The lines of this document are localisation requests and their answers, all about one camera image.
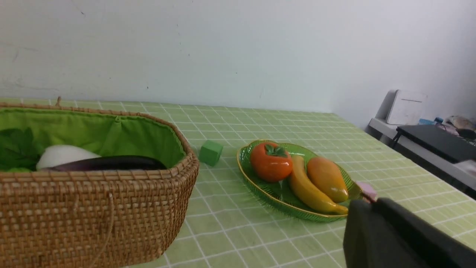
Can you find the white side shelf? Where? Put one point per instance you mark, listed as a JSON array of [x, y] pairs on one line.
[[451, 173]]

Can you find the pink foam cube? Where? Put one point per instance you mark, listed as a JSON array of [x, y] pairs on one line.
[[368, 192]]

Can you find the white radish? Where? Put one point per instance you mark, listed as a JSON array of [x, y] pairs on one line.
[[57, 155]]

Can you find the green glass leaf plate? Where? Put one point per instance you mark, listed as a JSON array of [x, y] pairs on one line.
[[280, 196]]

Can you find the white box on shelf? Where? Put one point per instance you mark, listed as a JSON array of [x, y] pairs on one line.
[[407, 108]]

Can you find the purple eggplant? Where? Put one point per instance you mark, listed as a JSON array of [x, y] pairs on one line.
[[125, 162]]

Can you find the yellow banana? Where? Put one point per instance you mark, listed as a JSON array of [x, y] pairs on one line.
[[308, 193]]

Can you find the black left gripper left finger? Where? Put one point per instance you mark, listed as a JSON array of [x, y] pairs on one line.
[[370, 242]]

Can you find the black laptop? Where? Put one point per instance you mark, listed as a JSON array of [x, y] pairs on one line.
[[438, 141]]

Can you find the yellow orange mango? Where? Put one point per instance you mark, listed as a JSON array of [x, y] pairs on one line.
[[326, 176]]

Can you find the orange persimmon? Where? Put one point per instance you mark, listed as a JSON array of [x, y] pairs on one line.
[[271, 162]]

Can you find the green foam cube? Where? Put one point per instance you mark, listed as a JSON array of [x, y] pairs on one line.
[[210, 152]]

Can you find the checkered green tablecloth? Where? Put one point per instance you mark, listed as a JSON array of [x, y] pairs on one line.
[[227, 226]]

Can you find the woven wicker basket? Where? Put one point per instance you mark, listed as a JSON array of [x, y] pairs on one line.
[[94, 219]]

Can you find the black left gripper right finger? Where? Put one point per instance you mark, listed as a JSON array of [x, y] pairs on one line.
[[434, 247]]

